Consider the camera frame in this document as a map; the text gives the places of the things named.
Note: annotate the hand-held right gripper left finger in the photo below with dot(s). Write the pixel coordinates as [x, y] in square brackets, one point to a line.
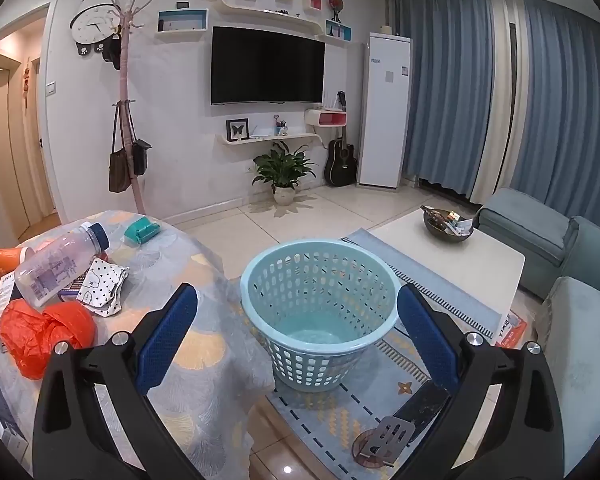
[165, 340]

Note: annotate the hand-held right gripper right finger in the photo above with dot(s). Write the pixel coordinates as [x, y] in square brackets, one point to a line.
[427, 340]

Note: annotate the black dotted white wrapper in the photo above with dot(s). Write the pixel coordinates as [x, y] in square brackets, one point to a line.
[100, 287]

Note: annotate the blue printed snack packet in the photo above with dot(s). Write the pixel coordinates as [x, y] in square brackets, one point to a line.
[74, 291]

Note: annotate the teal small cup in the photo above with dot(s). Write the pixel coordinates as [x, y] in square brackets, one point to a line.
[141, 231]

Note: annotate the light blue laundry basket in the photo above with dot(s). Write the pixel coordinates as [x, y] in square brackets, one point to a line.
[280, 360]

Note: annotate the clear plastic bottle blue cap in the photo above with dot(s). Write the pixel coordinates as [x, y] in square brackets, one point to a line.
[50, 272]

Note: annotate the orange plastic bag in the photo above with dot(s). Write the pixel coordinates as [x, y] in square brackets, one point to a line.
[30, 335]

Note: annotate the orange and white bottle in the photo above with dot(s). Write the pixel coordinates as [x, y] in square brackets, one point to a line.
[5, 262]

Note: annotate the printed tablecloth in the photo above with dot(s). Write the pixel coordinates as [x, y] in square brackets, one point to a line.
[200, 320]

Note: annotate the white coffee table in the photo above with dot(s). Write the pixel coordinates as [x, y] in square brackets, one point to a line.
[455, 270]

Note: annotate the red white carton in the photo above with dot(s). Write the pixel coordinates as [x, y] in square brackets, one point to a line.
[512, 330]

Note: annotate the metal phone stand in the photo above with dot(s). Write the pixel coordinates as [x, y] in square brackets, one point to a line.
[390, 435]

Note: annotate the dark bowl with packets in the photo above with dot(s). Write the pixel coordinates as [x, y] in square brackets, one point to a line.
[437, 230]

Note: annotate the light blue sofa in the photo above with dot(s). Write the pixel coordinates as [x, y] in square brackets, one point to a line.
[530, 230]

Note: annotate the brown tote bag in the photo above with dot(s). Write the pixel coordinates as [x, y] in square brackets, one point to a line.
[119, 170]

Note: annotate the small black bag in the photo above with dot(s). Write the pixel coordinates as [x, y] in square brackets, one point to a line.
[141, 157]

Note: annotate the black acoustic guitar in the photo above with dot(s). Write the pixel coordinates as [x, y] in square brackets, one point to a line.
[340, 162]

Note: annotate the green potted plant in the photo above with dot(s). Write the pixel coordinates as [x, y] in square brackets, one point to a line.
[282, 167]

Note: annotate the framed butterfly picture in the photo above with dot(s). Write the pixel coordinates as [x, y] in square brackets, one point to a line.
[237, 130]

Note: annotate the white standing air conditioner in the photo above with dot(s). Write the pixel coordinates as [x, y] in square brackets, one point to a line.
[382, 120]

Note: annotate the pen holder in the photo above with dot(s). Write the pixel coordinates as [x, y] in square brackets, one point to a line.
[280, 129]

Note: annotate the white shelf red inside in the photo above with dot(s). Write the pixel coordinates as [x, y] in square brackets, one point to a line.
[325, 118]

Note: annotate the beige interior door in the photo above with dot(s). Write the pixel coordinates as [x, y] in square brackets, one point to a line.
[5, 150]

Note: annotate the blue beige curtain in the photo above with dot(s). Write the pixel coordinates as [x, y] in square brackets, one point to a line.
[455, 85]

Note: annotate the pink coat rack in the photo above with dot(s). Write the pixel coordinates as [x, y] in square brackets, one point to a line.
[125, 85]

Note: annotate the red hanging ornament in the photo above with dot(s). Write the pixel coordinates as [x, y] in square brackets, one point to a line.
[26, 87]

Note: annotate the black flat television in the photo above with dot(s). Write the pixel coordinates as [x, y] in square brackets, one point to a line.
[267, 65]

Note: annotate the dark hat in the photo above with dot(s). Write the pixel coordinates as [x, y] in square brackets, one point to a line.
[113, 50]

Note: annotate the white box shelf blue inside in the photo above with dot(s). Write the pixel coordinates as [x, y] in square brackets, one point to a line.
[182, 20]

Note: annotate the small blue box shelf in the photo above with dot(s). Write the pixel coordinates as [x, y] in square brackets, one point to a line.
[339, 30]

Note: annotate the round hand fan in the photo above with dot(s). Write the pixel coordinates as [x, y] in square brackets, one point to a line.
[335, 2]

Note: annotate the low curved white wall shelf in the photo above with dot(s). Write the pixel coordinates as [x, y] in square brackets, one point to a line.
[270, 138]

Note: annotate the white light switch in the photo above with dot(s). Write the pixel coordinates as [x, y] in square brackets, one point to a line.
[51, 88]

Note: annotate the panda wall clock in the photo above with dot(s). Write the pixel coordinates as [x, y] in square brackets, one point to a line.
[92, 20]

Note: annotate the long curved white wall shelf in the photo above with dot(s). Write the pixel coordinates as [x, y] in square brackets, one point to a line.
[280, 14]

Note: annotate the red wall cube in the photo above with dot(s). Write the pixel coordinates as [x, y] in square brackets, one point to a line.
[315, 2]

